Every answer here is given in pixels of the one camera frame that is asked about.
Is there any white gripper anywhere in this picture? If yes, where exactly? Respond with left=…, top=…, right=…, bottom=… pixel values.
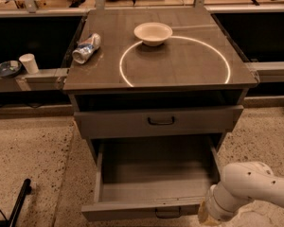
left=198, top=183, right=243, bottom=224

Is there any grey drawer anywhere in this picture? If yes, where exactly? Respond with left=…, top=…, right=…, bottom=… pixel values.
left=81, top=135, right=220, bottom=221
left=75, top=105, right=243, bottom=139

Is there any black stand leg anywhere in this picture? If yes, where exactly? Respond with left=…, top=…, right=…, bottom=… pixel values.
left=0, top=179, right=32, bottom=227

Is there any grey drawer cabinet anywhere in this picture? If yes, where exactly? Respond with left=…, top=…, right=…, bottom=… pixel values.
left=64, top=8, right=257, bottom=159

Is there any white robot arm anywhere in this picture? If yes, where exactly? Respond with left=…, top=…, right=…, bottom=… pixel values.
left=198, top=162, right=284, bottom=226

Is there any crushed blue white can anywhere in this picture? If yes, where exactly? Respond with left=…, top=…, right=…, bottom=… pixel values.
left=72, top=33, right=101, bottom=64

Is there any white paper cup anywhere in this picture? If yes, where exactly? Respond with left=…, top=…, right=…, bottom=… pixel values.
left=19, top=53, right=39, bottom=74

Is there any white paper bowl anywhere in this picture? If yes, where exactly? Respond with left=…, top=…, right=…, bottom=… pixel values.
left=133, top=23, right=172, bottom=46

